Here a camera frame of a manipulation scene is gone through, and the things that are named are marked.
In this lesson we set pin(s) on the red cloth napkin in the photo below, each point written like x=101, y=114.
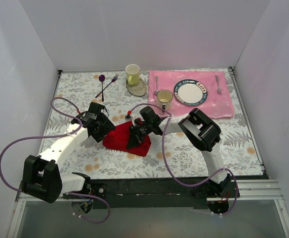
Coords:
x=118, y=140

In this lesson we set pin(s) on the purple spoon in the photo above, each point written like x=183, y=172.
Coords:
x=101, y=79

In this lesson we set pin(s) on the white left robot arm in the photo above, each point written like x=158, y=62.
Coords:
x=41, y=174

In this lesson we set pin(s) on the silver fork on placemat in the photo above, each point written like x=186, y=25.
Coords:
x=218, y=86

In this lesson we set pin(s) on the floral tablecloth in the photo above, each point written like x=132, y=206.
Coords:
x=91, y=158

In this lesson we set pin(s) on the white plate blue rim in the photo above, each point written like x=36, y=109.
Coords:
x=190, y=92

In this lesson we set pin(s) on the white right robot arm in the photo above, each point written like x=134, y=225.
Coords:
x=202, y=132

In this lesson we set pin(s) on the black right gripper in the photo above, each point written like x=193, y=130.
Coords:
x=136, y=131

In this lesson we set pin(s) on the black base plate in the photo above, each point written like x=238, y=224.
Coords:
x=156, y=192

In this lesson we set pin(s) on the silver spoon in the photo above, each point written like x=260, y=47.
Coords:
x=156, y=88

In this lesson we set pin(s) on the yellow ceramic mug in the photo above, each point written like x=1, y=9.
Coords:
x=132, y=74

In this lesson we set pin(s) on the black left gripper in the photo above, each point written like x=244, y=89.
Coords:
x=104, y=128

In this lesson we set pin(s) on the pink placemat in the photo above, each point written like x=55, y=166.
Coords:
x=216, y=106

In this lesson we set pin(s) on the cream enamel mug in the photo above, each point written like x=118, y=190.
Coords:
x=164, y=99

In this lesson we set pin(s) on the speckled round coaster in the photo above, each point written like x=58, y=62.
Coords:
x=138, y=90

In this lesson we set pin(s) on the purple fork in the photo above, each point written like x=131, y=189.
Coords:
x=112, y=81

